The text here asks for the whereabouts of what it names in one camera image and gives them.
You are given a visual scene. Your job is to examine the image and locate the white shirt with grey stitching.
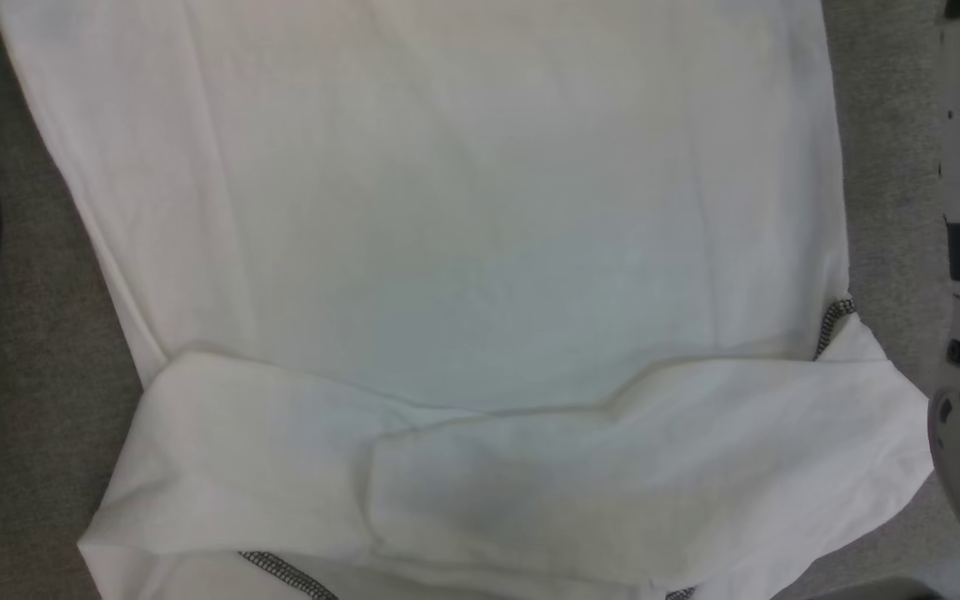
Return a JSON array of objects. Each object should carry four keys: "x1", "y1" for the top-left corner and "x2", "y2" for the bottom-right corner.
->
[{"x1": 0, "y1": 0, "x2": 936, "y2": 600}]

